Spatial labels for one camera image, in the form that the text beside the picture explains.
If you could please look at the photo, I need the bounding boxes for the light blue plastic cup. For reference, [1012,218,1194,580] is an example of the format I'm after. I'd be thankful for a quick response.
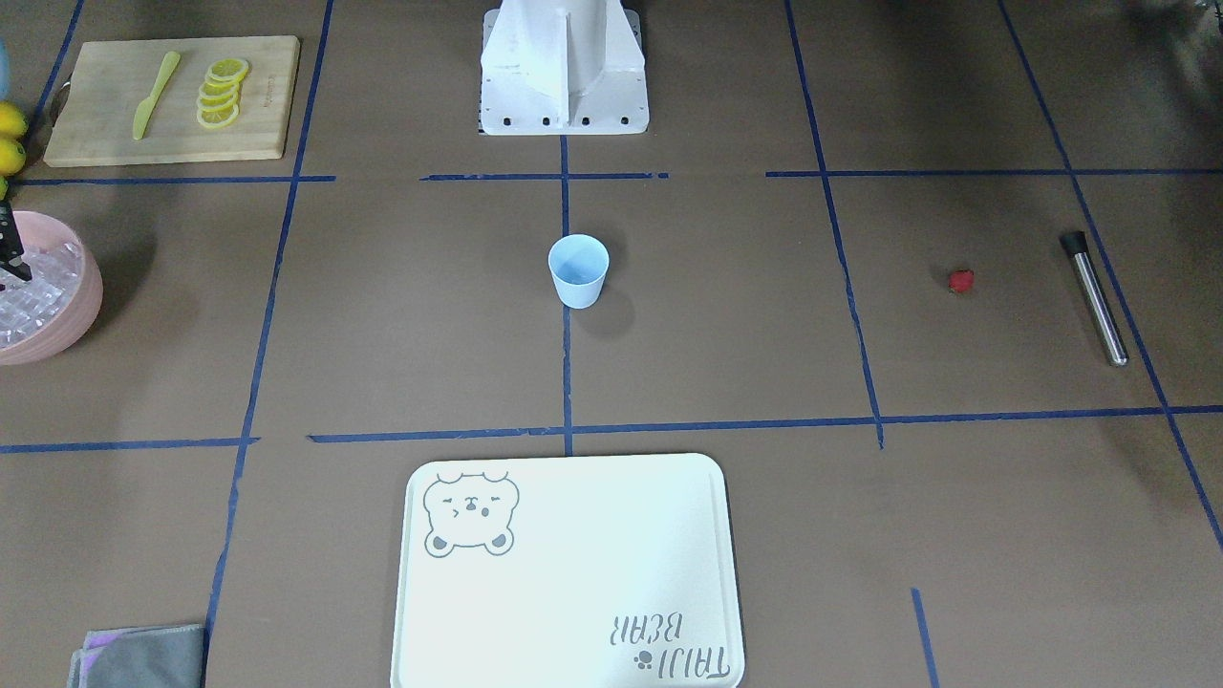
[547,233,609,310]

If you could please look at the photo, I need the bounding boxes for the pink bowl of ice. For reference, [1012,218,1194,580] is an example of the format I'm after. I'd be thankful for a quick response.
[1,211,103,367]

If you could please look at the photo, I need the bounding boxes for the steel muddler rod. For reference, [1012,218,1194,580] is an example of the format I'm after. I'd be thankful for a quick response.
[1059,231,1128,367]

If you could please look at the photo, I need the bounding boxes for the wooden cutting board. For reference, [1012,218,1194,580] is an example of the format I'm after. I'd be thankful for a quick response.
[43,35,300,167]

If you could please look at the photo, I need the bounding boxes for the yellow plastic knife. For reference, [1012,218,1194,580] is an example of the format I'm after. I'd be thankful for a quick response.
[131,51,181,141]

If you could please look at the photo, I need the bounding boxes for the red strawberry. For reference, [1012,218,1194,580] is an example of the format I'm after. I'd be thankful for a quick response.
[947,269,976,293]

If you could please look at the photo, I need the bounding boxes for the white bear serving tray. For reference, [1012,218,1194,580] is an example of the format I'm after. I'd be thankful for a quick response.
[389,453,746,687]

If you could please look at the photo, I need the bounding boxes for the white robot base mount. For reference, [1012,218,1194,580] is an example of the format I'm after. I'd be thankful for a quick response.
[478,1,651,137]

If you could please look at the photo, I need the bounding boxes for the whole lemon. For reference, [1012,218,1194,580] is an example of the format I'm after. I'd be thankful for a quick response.
[0,100,31,141]
[0,137,27,178]

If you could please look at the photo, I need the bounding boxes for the grey folded cloth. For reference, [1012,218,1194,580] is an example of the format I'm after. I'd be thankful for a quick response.
[66,624,205,687]

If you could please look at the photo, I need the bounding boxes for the lemon slices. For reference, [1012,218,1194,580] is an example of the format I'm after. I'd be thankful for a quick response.
[196,57,249,130]

